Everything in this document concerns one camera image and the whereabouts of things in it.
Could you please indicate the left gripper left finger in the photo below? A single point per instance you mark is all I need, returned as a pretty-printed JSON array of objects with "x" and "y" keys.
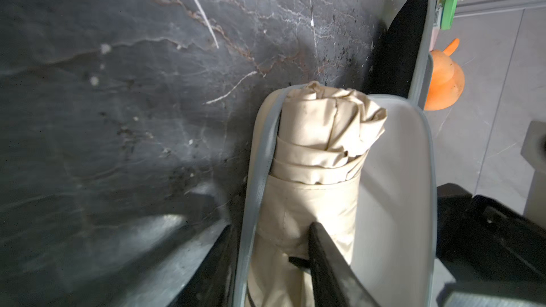
[{"x": 212, "y": 283}]

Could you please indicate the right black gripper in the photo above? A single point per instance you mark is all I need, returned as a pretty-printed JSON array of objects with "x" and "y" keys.
[{"x": 481, "y": 240}]

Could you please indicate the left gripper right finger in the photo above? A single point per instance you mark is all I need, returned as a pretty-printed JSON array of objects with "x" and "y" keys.
[{"x": 334, "y": 283}]

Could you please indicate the orange whale plush toy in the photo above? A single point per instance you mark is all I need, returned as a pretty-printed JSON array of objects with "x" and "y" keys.
[{"x": 447, "y": 81}]

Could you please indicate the green lidded small jar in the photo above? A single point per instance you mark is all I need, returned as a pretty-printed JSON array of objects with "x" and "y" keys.
[{"x": 448, "y": 9}]

